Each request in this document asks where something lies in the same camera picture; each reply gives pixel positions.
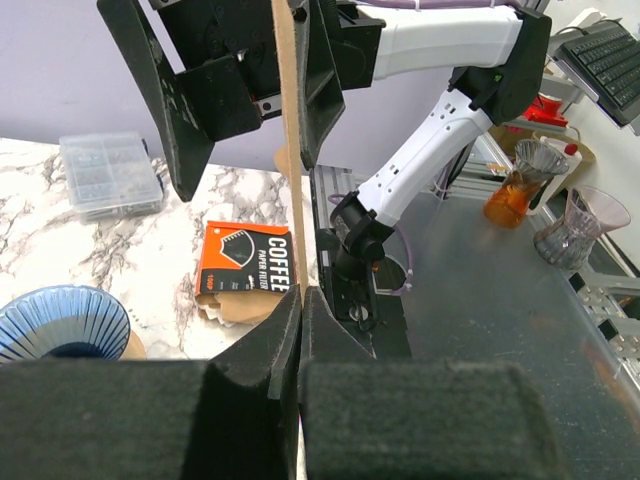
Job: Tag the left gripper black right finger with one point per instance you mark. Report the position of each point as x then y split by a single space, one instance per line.
365 418

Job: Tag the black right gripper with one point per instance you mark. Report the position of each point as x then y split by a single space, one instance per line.
231 76

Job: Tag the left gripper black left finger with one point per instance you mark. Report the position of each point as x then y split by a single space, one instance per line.
234 416

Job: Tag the brown paper coffee filter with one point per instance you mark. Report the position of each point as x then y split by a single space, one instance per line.
288 158

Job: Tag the blue ribbed dripper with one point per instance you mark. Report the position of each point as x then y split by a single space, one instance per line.
64 321

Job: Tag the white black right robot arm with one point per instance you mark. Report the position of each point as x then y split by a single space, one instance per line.
496 52

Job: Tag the orange coffee filter box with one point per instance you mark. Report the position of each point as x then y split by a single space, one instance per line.
244 271

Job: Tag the clear plastic parts box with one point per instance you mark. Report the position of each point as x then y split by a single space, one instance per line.
109 176

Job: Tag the smoky glass carafe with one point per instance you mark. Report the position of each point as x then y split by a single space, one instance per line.
589 213

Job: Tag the amber glass carafe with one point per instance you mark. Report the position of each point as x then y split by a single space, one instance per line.
536 164

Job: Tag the red object on shelf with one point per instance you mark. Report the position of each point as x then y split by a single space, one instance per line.
546 110

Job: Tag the black computer keyboard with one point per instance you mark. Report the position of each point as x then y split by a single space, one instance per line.
605 58

